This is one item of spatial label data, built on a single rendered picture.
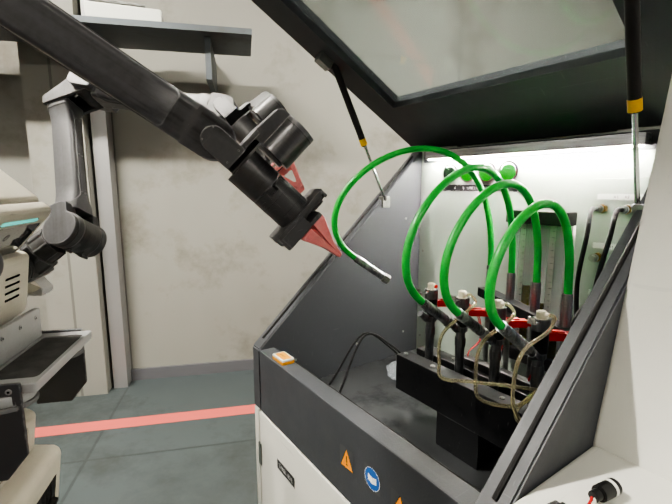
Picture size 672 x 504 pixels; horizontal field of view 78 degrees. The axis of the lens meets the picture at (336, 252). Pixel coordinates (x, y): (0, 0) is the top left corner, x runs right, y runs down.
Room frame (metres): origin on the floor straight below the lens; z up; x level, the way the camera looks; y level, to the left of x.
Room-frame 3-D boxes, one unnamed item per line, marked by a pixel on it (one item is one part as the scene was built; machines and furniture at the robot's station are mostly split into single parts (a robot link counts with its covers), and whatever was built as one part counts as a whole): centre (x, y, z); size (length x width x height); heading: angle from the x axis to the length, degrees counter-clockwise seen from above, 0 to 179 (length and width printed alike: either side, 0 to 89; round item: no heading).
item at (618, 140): (1.01, -0.42, 1.43); 0.54 x 0.03 x 0.02; 35
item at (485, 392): (0.76, -0.27, 0.91); 0.34 x 0.10 x 0.15; 35
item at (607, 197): (0.81, -0.56, 1.20); 0.13 x 0.03 x 0.31; 35
